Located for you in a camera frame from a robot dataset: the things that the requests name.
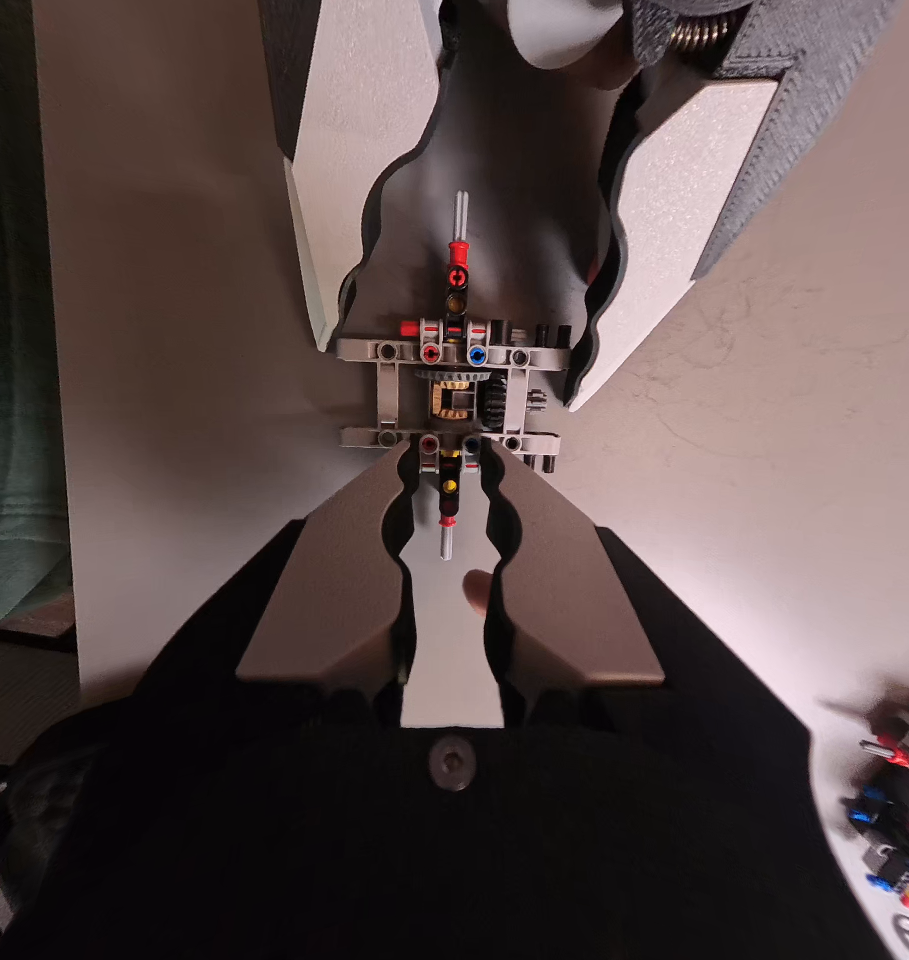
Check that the grey lego gearbox assembly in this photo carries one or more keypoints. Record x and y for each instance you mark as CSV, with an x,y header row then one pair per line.
x,y
387,382

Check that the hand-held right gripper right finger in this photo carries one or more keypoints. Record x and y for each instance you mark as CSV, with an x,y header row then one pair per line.
x,y
574,607

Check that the lego car chassis assembly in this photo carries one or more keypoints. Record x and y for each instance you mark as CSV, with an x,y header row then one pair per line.
x,y
901,810

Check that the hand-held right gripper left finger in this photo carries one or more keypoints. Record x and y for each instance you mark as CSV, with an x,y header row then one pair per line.
x,y
327,600

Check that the person's left hand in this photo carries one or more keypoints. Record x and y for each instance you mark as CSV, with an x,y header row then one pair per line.
x,y
612,67

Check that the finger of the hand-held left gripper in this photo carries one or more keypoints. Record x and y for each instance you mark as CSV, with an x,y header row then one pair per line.
x,y
687,187
364,90

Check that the person's green hoodie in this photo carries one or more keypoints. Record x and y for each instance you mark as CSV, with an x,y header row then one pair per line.
x,y
12,375

